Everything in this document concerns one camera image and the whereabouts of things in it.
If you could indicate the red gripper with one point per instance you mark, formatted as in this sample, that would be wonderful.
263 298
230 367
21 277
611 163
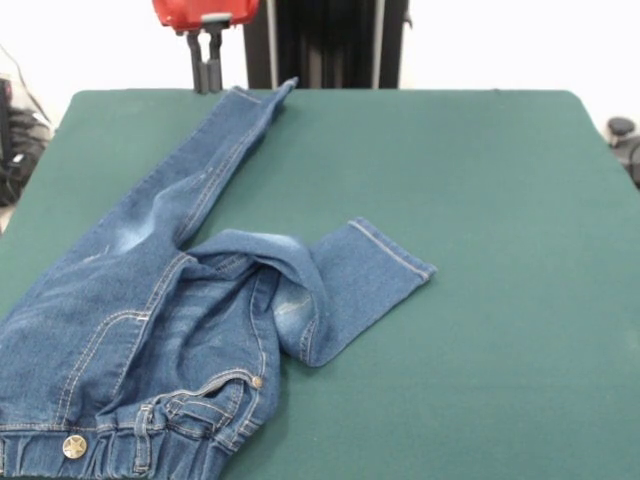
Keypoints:
200 10

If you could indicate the blue denim jeans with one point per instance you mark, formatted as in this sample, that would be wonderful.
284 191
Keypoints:
125 325

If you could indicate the black equipment stand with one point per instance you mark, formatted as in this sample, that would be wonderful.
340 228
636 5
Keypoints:
25 145

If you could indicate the dark green table cloth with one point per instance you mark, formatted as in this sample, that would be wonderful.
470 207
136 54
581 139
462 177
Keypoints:
500 300

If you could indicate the grey wheeled base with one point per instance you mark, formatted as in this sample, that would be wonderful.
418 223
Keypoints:
620 126

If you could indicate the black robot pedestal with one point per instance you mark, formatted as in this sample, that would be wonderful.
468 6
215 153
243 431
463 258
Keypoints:
325 45

